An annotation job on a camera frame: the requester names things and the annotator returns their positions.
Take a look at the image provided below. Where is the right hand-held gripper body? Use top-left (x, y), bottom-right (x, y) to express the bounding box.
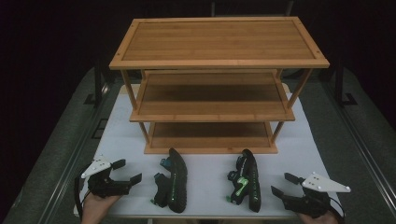
top-left (281, 171), bottom-right (352, 219)

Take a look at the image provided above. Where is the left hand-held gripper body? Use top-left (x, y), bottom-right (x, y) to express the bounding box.
top-left (80, 154), bottom-right (133, 200)

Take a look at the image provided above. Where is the black green sandal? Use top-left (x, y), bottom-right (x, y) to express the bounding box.
top-left (150, 147), bottom-right (189, 215)
top-left (226, 148), bottom-right (262, 214)

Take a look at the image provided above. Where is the three-tier wooden shoe rack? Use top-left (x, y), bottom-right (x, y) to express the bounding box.
top-left (108, 16), bottom-right (331, 156)

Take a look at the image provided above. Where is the person's right hand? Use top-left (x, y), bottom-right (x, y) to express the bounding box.
top-left (297, 210), bottom-right (341, 224)

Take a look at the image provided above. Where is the person's left hand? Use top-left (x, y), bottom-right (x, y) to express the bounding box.
top-left (80, 193), bottom-right (121, 224)

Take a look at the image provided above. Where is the black metal stand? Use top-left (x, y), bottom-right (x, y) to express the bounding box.
top-left (83, 59), bottom-right (109, 108)
top-left (333, 60), bottom-right (360, 107)

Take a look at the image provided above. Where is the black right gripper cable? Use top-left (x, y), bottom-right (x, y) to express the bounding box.
top-left (326, 195), bottom-right (347, 219)

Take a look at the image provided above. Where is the black flat bracket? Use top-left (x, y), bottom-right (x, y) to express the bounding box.
top-left (91, 117), bottom-right (109, 140)

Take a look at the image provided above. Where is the metal rail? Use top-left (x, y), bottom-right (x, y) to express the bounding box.
top-left (36, 80), bottom-right (124, 224)
top-left (321, 80), bottom-right (396, 206)

